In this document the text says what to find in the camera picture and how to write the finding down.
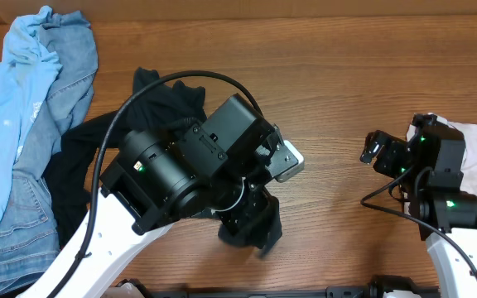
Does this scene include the black t-shirt white letters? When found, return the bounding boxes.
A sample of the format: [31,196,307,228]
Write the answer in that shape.
[41,66,284,260]

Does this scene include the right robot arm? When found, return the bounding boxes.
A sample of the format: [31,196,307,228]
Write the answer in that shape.
[360,114,477,297]

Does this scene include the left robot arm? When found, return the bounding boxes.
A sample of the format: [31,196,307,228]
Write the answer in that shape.
[26,95,303,297]

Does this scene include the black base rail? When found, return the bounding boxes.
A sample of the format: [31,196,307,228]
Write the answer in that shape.
[102,275,441,298]

